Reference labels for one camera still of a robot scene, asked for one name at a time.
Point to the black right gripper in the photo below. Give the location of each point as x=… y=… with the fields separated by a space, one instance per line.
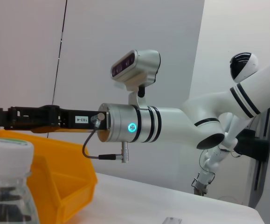
x=83 y=120

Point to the clear green-label water bottle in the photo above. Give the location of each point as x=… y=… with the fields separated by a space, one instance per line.
x=6 y=168

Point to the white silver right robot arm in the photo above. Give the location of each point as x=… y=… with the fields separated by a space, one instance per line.
x=172 y=121

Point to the yellow plastic bin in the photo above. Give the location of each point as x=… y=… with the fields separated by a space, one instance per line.
x=62 y=177

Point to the black white robot head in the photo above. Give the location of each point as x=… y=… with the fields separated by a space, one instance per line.
x=243 y=66

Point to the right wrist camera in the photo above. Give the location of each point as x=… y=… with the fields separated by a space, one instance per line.
x=137 y=67

